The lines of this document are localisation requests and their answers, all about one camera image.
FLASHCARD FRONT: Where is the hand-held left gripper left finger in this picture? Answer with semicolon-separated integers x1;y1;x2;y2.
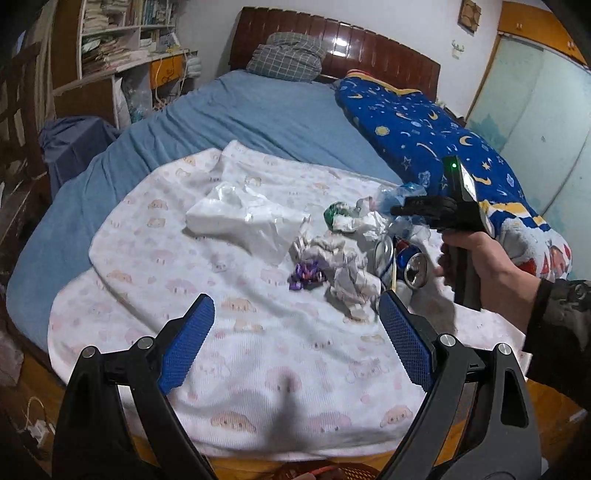
52;294;218;480

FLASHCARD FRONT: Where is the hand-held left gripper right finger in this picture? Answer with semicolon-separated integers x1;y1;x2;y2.
378;290;542;480

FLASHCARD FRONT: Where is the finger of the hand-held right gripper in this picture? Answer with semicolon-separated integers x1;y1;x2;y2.
390;196;445;230

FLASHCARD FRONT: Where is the crushed clear plastic bottle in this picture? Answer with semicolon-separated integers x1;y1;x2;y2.
369;182;433;246

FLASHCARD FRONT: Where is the small white tissue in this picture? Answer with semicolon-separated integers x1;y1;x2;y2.
332;198;389;243

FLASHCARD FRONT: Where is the silver drink can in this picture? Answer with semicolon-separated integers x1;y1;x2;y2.
373;235;396;278

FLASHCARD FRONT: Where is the crushed blue drink can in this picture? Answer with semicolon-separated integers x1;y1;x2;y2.
394;240;431;291

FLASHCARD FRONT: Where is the green foil wrapper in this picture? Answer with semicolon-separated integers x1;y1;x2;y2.
324;202;354;228

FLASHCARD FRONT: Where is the large white tissue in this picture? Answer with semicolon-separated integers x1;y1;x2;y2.
290;233;387;322

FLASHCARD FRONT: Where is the purple foil wrapper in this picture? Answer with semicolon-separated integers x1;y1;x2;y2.
288;260;327;291

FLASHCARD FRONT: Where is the white plastic bag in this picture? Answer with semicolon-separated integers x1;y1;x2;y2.
185;182;313;267

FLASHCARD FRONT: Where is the person's right hand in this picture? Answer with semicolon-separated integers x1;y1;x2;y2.
436;230;542;331

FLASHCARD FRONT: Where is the white printed blanket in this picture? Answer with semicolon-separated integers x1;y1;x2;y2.
48;138;532;462

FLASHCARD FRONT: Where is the blue star print blanket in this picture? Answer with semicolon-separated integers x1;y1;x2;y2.
333;69;573;283

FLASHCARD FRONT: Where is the frosted glass door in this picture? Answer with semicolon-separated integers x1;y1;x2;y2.
464;0;591;252

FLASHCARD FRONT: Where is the dark wooden headboard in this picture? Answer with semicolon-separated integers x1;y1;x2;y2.
229;6;441;100

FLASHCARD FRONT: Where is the white power strip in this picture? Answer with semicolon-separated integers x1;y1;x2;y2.
23;418;55;448

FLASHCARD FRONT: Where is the grey checked pillow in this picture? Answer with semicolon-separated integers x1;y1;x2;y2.
246;31;328;83

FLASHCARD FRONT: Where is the blue cloth heap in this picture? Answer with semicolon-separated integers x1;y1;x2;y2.
39;116;123;195

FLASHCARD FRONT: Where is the wooden bookshelf desk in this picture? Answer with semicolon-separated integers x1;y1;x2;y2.
50;0;204;131

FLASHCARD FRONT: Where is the dark wooden chair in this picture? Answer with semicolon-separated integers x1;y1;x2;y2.
0;44;52;206

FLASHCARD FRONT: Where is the row of books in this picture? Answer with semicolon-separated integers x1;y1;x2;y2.
81;0;178;77

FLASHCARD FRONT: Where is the small wall picture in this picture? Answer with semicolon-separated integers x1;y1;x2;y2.
458;0;482;32

